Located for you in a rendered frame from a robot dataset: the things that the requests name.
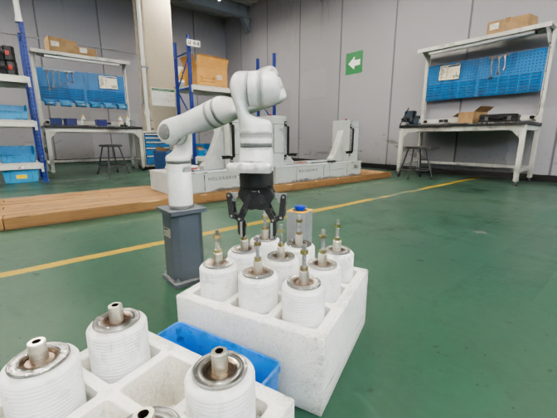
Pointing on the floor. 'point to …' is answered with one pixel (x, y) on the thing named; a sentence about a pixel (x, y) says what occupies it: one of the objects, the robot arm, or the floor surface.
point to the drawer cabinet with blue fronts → (148, 148)
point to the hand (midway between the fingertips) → (257, 231)
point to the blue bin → (188, 340)
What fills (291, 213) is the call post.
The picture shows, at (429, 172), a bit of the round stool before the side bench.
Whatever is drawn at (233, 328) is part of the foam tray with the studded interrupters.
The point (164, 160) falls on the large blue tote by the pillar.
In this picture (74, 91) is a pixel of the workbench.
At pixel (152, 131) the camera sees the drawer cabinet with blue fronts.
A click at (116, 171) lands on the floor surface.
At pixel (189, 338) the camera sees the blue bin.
